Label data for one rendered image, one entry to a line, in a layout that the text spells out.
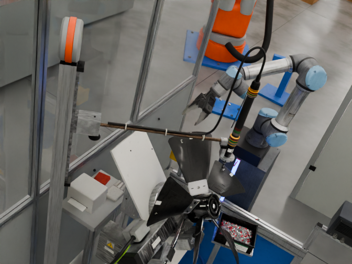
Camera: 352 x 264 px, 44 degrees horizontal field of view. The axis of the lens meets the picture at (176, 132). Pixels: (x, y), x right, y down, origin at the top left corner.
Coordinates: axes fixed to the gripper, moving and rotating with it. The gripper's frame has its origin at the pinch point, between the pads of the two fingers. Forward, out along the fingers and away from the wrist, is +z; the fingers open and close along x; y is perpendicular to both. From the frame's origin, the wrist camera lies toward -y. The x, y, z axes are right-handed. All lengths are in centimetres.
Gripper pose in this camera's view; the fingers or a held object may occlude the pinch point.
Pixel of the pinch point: (189, 119)
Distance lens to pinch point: 227.7
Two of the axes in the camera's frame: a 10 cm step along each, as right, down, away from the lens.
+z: -6.9, 6.7, 2.6
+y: -0.7, -4.2, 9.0
